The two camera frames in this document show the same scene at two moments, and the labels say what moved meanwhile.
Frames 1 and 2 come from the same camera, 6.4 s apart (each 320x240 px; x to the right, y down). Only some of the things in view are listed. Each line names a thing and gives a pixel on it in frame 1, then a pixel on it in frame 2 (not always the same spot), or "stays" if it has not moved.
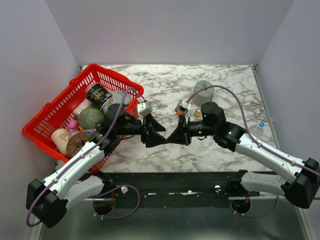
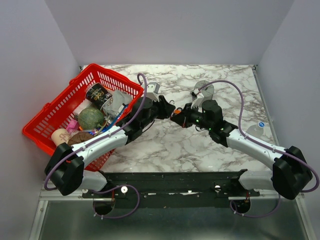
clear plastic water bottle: (257, 130) stays
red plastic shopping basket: (58, 112) stays
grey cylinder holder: (204, 96) stays
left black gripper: (153, 139) → (166, 109)
